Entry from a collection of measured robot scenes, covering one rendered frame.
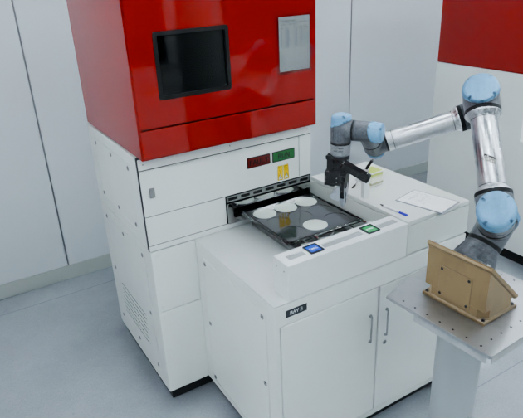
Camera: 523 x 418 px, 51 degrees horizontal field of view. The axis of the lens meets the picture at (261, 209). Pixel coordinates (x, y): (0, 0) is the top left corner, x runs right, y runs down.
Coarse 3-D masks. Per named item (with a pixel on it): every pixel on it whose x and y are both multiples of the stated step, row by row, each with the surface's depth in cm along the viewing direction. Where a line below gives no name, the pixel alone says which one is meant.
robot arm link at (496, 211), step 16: (480, 80) 179; (496, 80) 177; (464, 96) 180; (480, 96) 177; (496, 96) 178; (464, 112) 183; (480, 112) 178; (496, 112) 178; (480, 128) 177; (496, 128) 176; (480, 144) 176; (496, 144) 174; (480, 160) 175; (496, 160) 172; (480, 176) 174; (496, 176) 171; (480, 192) 171; (496, 192) 166; (512, 192) 169; (480, 208) 167; (496, 208) 165; (512, 208) 164; (480, 224) 170; (496, 224) 165; (512, 224) 166
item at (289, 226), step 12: (276, 204) 243; (324, 204) 241; (252, 216) 232; (276, 216) 231; (288, 216) 231; (300, 216) 230; (312, 216) 230; (324, 216) 229; (336, 216) 229; (348, 216) 228; (276, 228) 221; (288, 228) 221; (300, 228) 220; (324, 228) 219; (288, 240) 211
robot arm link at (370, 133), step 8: (360, 120) 196; (352, 128) 194; (360, 128) 193; (368, 128) 192; (376, 128) 191; (384, 128) 194; (352, 136) 195; (360, 136) 194; (368, 136) 192; (376, 136) 191; (368, 144) 197; (376, 144) 199
